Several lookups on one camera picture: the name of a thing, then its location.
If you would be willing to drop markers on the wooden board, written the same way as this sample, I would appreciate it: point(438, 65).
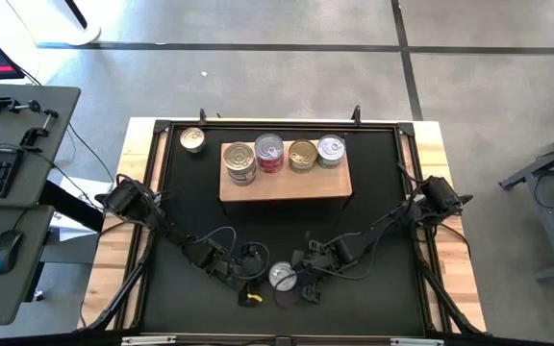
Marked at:
point(306, 185)

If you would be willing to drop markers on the small yellow tag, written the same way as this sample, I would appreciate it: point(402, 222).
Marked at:
point(256, 298)

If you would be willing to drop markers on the tan-label can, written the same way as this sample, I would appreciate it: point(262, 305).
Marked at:
point(238, 157)

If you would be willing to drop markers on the black desk clamp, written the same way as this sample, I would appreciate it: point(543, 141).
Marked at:
point(39, 127)
point(3, 105)

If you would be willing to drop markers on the white plastic stand base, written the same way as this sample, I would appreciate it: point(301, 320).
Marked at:
point(36, 19)

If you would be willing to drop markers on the silver metal bracket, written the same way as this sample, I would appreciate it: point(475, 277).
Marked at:
point(416, 342)
point(148, 340)

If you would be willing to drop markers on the white paper sheet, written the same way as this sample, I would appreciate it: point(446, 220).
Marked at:
point(82, 190)

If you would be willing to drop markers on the black bin tray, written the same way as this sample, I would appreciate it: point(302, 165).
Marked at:
point(160, 126)

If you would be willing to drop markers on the green can gold lid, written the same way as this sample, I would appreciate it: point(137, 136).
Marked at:
point(302, 153)
point(303, 169)

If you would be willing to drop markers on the black desk leg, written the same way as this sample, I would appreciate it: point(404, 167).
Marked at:
point(70, 204)

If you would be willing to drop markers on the black computer mouse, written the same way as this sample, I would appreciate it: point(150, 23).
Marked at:
point(4, 252)

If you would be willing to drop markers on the grey arm base bracket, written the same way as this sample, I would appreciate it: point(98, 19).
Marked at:
point(467, 197)

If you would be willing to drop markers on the black diagonal frame strut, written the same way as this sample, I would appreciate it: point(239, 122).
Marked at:
point(445, 298)
point(123, 293)

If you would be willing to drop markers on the pale green can silver lid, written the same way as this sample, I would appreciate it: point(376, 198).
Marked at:
point(330, 165)
point(331, 148)

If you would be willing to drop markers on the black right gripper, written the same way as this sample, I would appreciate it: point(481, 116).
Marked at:
point(325, 262)

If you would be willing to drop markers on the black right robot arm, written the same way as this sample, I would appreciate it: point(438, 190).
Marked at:
point(392, 221)

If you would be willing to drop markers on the grey metal desk frame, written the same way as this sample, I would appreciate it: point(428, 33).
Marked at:
point(553, 230)

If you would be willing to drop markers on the metal table clamp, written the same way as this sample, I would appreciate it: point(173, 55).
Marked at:
point(202, 116)
point(355, 115)

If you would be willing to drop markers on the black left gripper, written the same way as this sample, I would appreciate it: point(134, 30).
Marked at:
point(244, 269)

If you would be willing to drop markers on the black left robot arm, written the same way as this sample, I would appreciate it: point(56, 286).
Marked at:
point(161, 223)

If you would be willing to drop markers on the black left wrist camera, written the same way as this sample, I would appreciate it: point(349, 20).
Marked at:
point(208, 254)

